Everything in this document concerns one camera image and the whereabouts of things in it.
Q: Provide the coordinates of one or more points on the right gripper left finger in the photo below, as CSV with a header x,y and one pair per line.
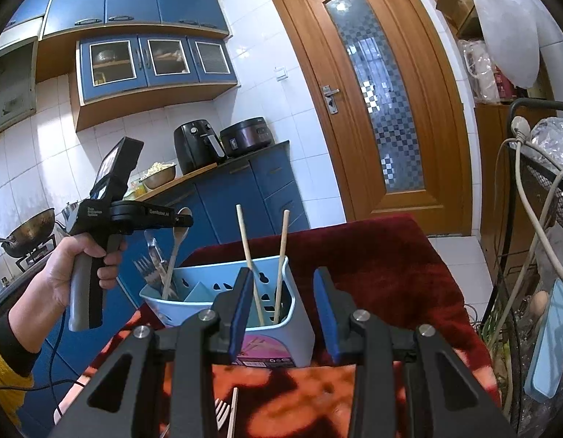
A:
x,y
166,374

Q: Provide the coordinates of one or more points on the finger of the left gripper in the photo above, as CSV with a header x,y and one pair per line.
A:
x,y
184,220

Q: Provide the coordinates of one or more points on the wooden door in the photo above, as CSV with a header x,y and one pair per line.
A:
x,y
389,107

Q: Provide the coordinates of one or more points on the beige plastic spoon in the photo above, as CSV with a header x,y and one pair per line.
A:
x,y
179,234

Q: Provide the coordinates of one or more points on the red floral blanket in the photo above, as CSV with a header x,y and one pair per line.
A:
x,y
391,270

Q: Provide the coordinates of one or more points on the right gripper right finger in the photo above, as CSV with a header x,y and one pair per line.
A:
x,y
441,395

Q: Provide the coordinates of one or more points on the white plastic bag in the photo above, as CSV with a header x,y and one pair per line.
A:
x,y
510,33

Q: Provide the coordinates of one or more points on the stainless steel peeler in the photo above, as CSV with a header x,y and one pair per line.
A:
x,y
159,263

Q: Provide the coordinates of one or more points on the light blue utensil box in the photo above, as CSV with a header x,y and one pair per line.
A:
x,y
288,344

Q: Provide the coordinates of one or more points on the dark rice cooker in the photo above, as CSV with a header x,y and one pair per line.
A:
x,y
246,136

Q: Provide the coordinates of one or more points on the steel wok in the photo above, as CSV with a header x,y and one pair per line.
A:
x,y
29,235

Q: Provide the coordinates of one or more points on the black air fryer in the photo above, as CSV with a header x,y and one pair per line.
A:
x,y
197,146

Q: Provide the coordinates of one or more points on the metal bowl of food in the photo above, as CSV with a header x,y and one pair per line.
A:
x,y
158,175

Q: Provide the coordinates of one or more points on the range hood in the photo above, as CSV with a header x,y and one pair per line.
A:
x,y
18,56

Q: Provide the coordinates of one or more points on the stainless steel fork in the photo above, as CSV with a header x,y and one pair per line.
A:
x,y
150,273

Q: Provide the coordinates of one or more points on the person's left hand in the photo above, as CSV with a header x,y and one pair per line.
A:
x,y
59,267

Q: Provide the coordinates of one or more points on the blue wall cabinet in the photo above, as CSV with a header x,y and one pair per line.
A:
x,y
128,56

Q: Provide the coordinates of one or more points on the yellow sleeve forearm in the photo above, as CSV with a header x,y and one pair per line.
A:
x,y
23,330

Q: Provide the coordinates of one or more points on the wooden corner shelf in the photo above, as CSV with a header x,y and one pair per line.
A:
x,y
486,127

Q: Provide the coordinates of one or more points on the black wire rack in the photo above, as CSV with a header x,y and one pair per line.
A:
x,y
523,323

